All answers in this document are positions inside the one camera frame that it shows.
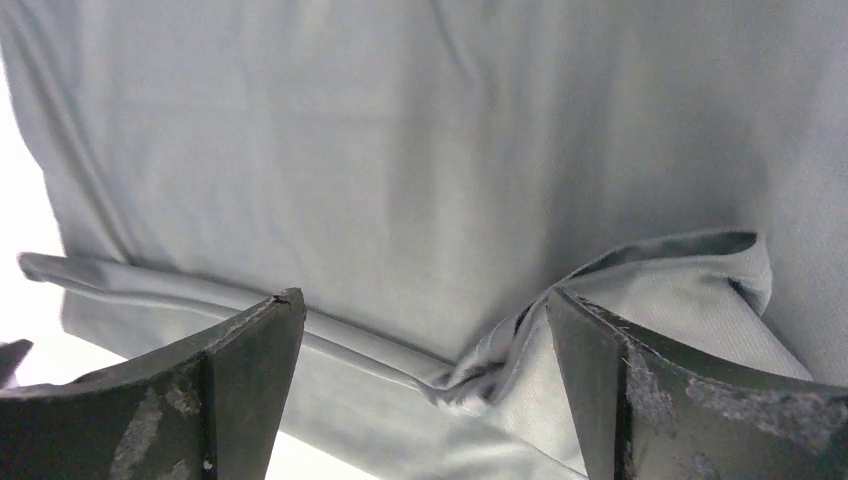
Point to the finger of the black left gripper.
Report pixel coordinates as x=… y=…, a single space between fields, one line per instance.
x=12 y=355

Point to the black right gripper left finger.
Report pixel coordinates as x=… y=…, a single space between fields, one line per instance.
x=207 y=406

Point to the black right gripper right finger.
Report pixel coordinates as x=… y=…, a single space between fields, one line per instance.
x=646 y=406

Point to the dark grey t shirt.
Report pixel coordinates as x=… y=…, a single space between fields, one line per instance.
x=427 y=173

